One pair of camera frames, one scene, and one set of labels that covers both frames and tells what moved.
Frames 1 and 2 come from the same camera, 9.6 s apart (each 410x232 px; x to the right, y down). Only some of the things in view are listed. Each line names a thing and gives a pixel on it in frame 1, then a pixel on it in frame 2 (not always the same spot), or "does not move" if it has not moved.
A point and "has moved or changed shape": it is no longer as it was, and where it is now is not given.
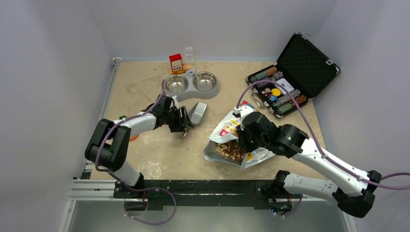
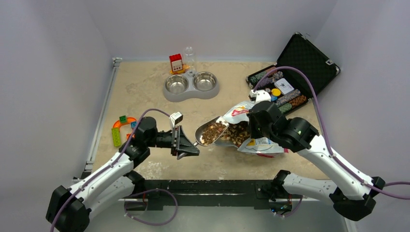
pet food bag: (226, 131) has moved or changed shape
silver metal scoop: (197, 112) to (208, 133)
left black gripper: (182, 122) to (184, 143)
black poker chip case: (302, 68) does not move
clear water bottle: (189, 60) does not move
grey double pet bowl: (203, 85) does not move
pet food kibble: (231, 149) to (237, 134)
